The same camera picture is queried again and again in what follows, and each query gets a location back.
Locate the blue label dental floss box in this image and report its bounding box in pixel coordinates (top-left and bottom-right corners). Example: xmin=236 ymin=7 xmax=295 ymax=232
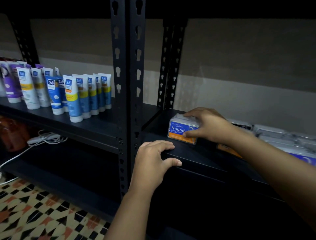
xmin=168 ymin=113 xmax=200 ymax=145

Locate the purple white tube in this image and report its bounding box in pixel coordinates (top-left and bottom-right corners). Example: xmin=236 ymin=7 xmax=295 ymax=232
xmin=0 ymin=63 xmax=22 ymax=104

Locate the dark metal shelf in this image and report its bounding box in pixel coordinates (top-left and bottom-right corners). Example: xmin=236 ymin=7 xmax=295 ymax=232
xmin=0 ymin=0 xmax=316 ymax=240

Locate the row of blue white tubes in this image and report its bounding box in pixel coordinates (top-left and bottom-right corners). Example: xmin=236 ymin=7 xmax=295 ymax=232
xmin=16 ymin=60 xmax=113 ymax=123

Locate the person's left hand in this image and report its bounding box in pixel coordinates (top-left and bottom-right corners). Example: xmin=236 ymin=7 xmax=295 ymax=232
xmin=129 ymin=140 xmax=183 ymax=196

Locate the person's right hand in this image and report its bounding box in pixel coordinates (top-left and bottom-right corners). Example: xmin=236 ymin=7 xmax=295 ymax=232
xmin=182 ymin=107 xmax=235 ymax=147

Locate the white cable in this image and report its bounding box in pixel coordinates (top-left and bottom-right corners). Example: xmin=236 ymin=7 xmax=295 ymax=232
xmin=0 ymin=176 xmax=20 ymax=186

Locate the white plastic item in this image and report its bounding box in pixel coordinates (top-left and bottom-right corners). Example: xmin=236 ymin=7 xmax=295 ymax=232
xmin=0 ymin=130 xmax=68 ymax=171

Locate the person's right forearm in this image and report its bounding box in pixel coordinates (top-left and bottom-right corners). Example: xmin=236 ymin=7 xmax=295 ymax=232
xmin=228 ymin=125 xmax=316 ymax=228

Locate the group of floss boxes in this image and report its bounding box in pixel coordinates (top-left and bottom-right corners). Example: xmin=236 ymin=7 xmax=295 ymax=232
xmin=217 ymin=118 xmax=316 ymax=166

